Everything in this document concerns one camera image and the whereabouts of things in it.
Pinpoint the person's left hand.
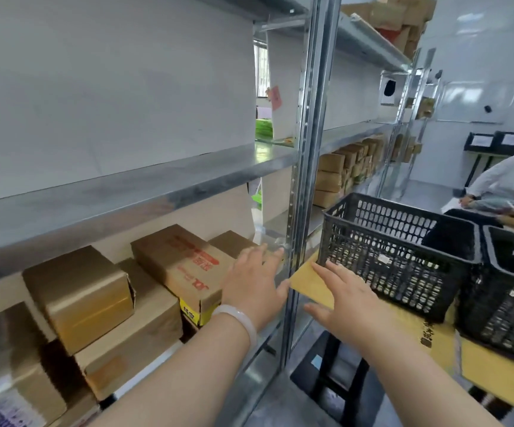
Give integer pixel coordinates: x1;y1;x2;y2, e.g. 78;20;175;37
219;243;291;333

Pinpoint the person's right hand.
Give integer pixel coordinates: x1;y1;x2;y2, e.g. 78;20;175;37
303;260;403;353

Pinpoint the brown cardboard box white label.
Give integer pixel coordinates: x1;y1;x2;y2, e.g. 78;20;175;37
208;230;284;268

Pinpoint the red-printed brown cardboard box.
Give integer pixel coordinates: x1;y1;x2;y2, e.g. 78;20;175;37
130;224;236;315

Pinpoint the stack of cardboard boxes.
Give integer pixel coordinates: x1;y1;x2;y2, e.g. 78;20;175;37
0;224;284;427
340;0;438;59
390;96;437;164
312;135;389;209

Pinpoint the person's left forearm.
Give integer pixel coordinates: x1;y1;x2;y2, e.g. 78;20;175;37
87;326;251;427

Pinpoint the person's right forearm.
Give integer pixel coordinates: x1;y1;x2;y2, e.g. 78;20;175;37
370;324;502;427

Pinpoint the yellow wooden table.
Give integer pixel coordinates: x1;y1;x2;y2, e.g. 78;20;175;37
288;253;514;427

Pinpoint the green packet pile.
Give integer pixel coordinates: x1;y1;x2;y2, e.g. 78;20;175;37
255;119;277;142

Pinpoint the white sheet black blot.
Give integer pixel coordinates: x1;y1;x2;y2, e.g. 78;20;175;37
379;74;399;106

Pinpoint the white foam board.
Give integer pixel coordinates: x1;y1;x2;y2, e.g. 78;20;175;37
0;0;258;205
267;28;384;141

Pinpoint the whiteboard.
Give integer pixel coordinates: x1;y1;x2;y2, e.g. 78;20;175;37
434;81;514;125

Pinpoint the white jade bracelet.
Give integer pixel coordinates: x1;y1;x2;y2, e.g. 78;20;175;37
211;304;258;352

